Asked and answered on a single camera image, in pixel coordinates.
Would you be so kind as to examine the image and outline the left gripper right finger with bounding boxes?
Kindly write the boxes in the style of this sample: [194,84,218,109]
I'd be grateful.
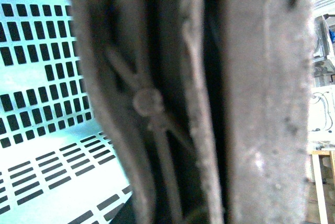
[219,0,315,223]

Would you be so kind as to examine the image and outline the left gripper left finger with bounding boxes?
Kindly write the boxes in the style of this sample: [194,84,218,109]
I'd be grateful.
[71,0,222,223]

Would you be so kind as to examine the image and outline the light teal plastic basket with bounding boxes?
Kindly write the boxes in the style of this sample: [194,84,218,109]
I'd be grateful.
[1,0,131,223]

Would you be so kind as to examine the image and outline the wooden table frame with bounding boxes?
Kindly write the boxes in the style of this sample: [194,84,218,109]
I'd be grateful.
[309,148,334,224]

